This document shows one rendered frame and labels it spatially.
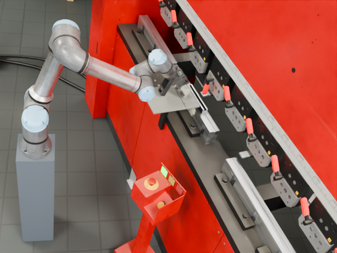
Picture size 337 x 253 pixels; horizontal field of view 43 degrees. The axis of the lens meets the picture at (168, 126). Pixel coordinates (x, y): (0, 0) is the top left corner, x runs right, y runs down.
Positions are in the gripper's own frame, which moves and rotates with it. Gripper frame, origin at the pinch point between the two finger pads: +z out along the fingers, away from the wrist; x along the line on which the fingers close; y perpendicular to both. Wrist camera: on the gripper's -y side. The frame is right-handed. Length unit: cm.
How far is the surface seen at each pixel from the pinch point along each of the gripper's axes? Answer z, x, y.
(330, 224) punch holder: -22, -101, 23
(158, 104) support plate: -9.9, -4.5, -12.4
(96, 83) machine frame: 37, 85, -54
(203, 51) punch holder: -19.2, -1.4, 21.0
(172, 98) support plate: -3.9, -1.7, -5.5
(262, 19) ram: -48, -31, 45
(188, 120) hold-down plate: 8.5, -10.2, -5.6
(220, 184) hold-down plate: 7, -52, -7
